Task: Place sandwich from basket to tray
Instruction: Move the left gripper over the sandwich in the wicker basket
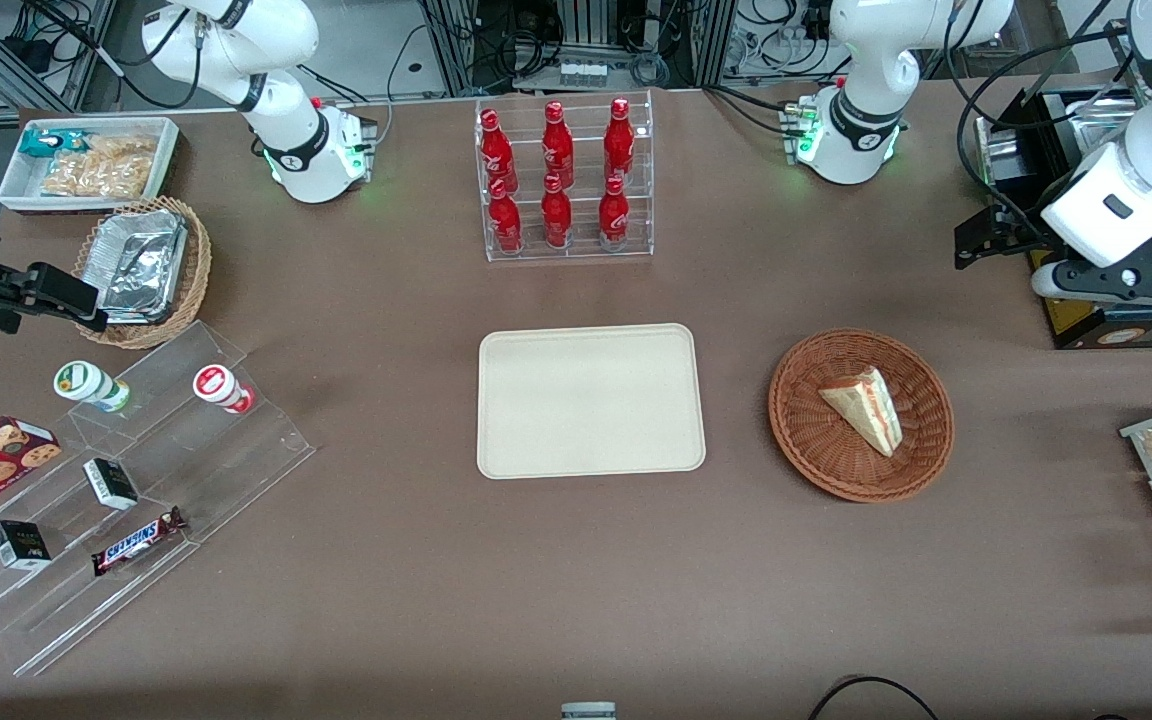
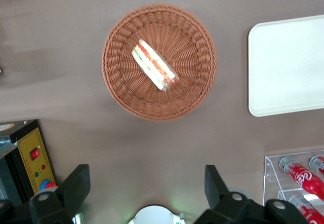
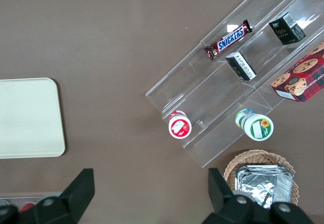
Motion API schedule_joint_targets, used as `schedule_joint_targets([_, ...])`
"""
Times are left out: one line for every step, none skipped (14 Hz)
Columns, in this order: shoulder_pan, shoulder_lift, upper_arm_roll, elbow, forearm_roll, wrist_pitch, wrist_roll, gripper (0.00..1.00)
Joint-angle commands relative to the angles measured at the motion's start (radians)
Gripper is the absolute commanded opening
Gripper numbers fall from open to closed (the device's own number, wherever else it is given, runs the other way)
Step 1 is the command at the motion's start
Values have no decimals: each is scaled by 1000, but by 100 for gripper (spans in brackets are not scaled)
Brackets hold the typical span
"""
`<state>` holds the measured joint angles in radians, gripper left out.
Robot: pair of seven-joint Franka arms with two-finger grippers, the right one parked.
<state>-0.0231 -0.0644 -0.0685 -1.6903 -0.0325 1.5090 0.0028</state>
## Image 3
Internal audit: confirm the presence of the aluminium foil tray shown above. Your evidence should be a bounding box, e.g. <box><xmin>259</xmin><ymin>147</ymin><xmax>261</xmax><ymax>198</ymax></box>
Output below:
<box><xmin>234</xmin><ymin>165</ymin><xmax>295</xmax><ymax>204</ymax></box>

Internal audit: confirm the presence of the small black box white label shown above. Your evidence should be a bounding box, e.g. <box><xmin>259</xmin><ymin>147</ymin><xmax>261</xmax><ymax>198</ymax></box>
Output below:
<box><xmin>225</xmin><ymin>51</ymin><xmax>257</xmax><ymax>82</ymax></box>

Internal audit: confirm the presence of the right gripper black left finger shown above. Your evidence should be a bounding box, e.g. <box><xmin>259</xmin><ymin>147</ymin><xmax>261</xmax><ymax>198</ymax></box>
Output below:
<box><xmin>0</xmin><ymin>168</ymin><xmax>96</xmax><ymax>224</ymax></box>

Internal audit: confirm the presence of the black Face box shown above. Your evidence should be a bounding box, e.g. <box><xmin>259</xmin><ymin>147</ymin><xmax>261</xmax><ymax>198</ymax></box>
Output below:
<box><xmin>268</xmin><ymin>12</ymin><xmax>306</xmax><ymax>46</ymax></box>

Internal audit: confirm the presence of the crumpled foil wrapped packet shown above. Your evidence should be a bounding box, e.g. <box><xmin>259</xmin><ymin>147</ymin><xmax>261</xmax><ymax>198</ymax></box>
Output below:
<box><xmin>238</xmin><ymin>180</ymin><xmax>277</xmax><ymax>209</ymax></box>

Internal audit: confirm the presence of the green sunflower yogurt cup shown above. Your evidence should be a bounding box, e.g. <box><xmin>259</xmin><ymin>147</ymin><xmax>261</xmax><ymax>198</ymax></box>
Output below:
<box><xmin>234</xmin><ymin>108</ymin><xmax>274</xmax><ymax>141</ymax></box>

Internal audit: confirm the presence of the red strawberry yogurt cup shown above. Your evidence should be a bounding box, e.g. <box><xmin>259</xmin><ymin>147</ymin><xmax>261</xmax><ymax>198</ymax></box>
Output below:
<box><xmin>168</xmin><ymin>109</ymin><xmax>192</xmax><ymax>139</ymax></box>

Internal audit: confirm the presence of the clear plastic container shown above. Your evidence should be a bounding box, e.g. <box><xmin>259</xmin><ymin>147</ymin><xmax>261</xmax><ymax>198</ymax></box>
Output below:
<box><xmin>0</xmin><ymin>196</ymin><xmax>48</xmax><ymax>213</ymax></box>

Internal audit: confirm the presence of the red chocolate chip cookie box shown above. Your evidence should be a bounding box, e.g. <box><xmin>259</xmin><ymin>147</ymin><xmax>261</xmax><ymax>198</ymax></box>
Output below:
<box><xmin>270</xmin><ymin>42</ymin><xmax>324</xmax><ymax>103</ymax></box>

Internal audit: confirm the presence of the cream plastic tray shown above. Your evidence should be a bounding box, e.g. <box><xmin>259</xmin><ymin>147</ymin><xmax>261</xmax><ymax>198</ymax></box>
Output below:
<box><xmin>0</xmin><ymin>77</ymin><xmax>66</xmax><ymax>159</ymax></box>

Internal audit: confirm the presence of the Snickers chocolate bar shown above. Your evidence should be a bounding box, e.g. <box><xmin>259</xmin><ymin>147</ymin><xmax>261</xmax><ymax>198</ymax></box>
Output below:
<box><xmin>204</xmin><ymin>19</ymin><xmax>253</xmax><ymax>61</ymax></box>

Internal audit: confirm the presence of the clear acrylic stepped shelf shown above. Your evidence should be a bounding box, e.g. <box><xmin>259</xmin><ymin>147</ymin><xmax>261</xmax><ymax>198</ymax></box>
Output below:
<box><xmin>145</xmin><ymin>0</ymin><xmax>324</xmax><ymax>169</ymax></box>

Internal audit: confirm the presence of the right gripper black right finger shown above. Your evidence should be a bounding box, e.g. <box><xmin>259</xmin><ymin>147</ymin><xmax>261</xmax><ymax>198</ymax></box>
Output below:
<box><xmin>202</xmin><ymin>168</ymin><xmax>315</xmax><ymax>224</ymax></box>

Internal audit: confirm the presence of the woven wicker basket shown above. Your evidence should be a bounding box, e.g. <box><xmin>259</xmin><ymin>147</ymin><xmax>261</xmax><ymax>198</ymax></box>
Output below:
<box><xmin>223</xmin><ymin>150</ymin><xmax>300</xmax><ymax>207</ymax></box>

